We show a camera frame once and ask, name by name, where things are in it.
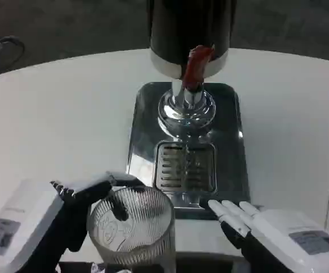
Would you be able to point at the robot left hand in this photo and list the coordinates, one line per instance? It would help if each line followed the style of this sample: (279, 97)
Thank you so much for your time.
(25, 216)

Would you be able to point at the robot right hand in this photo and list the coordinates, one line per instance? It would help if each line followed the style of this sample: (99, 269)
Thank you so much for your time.
(278, 236)

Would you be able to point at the clear ribbed glass cup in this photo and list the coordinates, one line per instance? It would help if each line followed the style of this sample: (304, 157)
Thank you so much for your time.
(141, 241)

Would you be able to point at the slotted steel drip grid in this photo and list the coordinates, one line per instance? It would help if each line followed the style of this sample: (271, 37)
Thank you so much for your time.
(172, 170)

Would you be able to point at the steel drip tray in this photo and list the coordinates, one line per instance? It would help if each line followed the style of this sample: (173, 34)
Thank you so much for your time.
(144, 119)

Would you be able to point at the red tap lever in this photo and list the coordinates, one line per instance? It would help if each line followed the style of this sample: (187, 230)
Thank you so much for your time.
(194, 66)

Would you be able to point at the black drink dispenser chrome stand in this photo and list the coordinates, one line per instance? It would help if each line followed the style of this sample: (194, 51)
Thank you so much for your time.
(181, 25)

